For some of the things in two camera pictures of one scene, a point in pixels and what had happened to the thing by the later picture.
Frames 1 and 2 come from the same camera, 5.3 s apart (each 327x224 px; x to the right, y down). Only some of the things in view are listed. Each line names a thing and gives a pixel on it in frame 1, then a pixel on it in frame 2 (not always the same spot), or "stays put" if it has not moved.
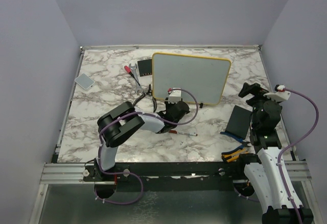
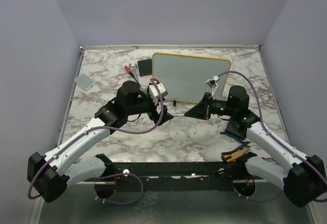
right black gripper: [255, 89] -> [199, 111]
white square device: [85, 81] stays put
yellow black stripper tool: [233, 156] stays put
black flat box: [239, 123] stays put
